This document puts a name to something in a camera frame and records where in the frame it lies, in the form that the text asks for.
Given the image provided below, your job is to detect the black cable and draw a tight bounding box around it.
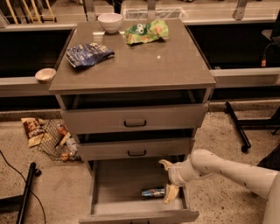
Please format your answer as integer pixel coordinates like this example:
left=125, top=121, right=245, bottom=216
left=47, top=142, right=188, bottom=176
left=0, top=149, right=47, bottom=224

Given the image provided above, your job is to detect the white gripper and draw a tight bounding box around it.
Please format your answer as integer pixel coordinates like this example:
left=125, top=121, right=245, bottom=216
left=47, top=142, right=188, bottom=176
left=158, top=159, right=193, bottom=204

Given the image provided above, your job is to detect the clear plastic bin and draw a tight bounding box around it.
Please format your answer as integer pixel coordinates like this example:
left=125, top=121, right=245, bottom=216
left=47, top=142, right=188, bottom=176
left=122, top=7, right=188, bottom=20

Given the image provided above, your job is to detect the wooden rack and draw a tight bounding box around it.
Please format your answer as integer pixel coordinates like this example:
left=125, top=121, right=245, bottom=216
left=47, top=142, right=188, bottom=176
left=1, top=0, right=57, bottom=25

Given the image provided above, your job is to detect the redbull can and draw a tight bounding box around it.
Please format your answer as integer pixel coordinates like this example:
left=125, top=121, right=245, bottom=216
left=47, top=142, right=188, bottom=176
left=141, top=186, right=165, bottom=199

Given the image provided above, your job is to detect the black stand leg left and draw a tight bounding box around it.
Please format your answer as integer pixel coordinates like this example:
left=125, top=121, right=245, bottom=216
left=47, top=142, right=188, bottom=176
left=0, top=163, right=38, bottom=224

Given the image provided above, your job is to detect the grey top drawer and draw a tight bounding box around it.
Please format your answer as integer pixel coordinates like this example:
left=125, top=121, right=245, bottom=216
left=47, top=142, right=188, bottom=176
left=61, top=103, right=207, bottom=134

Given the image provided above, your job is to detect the grey middle drawer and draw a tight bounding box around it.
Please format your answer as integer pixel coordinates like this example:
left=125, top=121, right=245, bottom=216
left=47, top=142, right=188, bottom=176
left=77, top=137, right=194, bottom=161

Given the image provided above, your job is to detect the green snack bag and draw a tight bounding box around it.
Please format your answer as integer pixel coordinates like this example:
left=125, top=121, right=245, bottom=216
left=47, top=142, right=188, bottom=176
left=124, top=20, right=169, bottom=45

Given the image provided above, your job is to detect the small white dish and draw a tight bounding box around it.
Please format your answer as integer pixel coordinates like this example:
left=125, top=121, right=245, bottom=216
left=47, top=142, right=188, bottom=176
left=35, top=68, right=56, bottom=82

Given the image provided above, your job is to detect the white bowl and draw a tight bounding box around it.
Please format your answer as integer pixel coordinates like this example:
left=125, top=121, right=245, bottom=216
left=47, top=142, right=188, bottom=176
left=98, top=13, right=123, bottom=33

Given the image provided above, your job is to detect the grey bottom drawer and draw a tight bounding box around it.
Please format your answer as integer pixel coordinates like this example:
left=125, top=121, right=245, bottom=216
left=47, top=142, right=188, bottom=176
left=79, top=157, right=200, bottom=224

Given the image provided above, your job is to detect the blue snack bag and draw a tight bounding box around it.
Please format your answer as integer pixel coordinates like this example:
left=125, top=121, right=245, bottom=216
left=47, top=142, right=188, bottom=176
left=66, top=43, right=115, bottom=68

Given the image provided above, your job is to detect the brown snack bag on floor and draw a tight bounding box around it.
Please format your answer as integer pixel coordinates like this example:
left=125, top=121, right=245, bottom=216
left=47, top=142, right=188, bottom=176
left=21, top=117, right=46, bottom=147

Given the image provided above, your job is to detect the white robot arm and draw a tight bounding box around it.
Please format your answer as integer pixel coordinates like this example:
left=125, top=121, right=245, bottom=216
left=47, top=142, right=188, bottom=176
left=158, top=149, right=280, bottom=224

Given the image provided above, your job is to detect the grey drawer cabinet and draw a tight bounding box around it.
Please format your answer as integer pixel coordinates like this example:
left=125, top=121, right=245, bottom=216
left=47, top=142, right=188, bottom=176
left=48, top=18, right=217, bottom=224

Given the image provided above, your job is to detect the grey drawer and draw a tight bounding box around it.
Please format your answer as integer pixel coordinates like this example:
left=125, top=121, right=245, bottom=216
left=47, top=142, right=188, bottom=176
left=77, top=137, right=194, bottom=161
left=61, top=103, right=207, bottom=134
left=79, top=157, right=200, bottom=224

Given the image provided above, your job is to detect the wire basket with items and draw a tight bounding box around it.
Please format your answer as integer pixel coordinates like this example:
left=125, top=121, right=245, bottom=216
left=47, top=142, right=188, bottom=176
left=38, top=119, right=81, bottom=162

